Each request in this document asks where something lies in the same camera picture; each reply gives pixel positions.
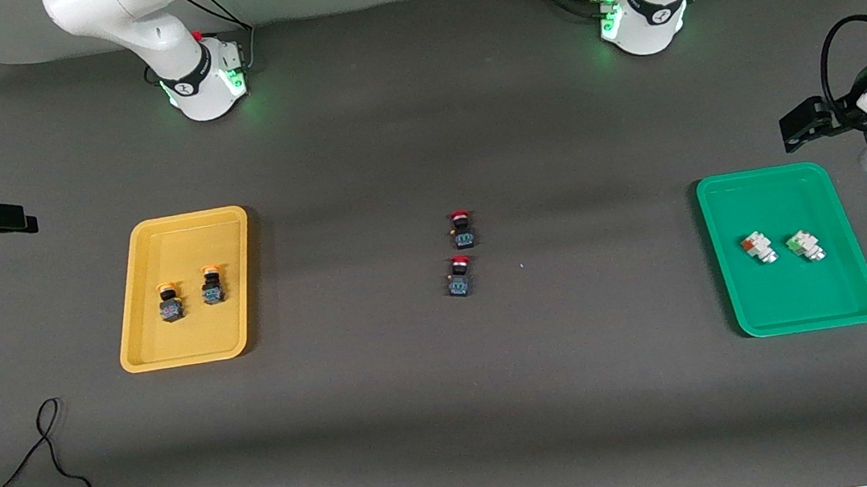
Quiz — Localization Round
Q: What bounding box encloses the red-capped black push button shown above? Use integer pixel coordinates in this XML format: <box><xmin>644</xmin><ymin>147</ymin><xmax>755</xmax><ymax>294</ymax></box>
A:
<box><xmin>447</xmin><ymin>207</ymin><xmax>479</xmax><ymax>252</ymax></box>
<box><xmin>443</xmin><ymin>253</ymin><xmax>477</xmax><ymax>301</ymax></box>

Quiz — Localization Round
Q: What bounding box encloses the white orange-marked switch block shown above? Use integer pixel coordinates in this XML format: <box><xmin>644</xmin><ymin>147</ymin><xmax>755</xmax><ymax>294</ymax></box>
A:
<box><xmin>737</xmin><ymin>229</ymin><xmax>781</xmax><ymax>269</ymax></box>

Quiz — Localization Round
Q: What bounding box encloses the green-capped white push button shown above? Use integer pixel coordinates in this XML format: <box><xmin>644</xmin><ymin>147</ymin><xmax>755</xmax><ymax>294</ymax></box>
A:
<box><xmin>783</xmin><ymin>227</ymin><xmax>828</xmax><ymax>266</ymax></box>

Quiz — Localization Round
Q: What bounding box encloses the yellow plastic tray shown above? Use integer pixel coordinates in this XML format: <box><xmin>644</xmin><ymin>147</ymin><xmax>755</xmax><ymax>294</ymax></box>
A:
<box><xmin>103</xmin><ymin>204</ymin><xmax>265</xmax><ymax>375</ymax></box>

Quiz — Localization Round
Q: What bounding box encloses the black right base cable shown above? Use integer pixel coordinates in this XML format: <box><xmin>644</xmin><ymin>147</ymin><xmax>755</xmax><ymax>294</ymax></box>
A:
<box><xmin>179</xmin><ymin>0</ymin><xmax>261</xmax><ymax>80</ymax></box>

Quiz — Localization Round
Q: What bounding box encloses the yellow-capped black push button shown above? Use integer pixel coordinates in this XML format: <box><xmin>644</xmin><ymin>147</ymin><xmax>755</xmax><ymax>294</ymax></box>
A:
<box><xmin>197</xmin><ymin>262</ymin><xmax>229</xmax><ymax>307</ymax></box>
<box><xmin>154</xmin><ymin>279</ymin><xmax>186</xmax><ymax>326</ymax></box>

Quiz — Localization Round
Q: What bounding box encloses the green plastic tray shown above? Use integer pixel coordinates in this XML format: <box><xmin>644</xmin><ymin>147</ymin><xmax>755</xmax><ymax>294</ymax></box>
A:
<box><xmin>693</xmin><ymin>155</ymin><xmax>867</xmax><ymax>344</ymax></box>

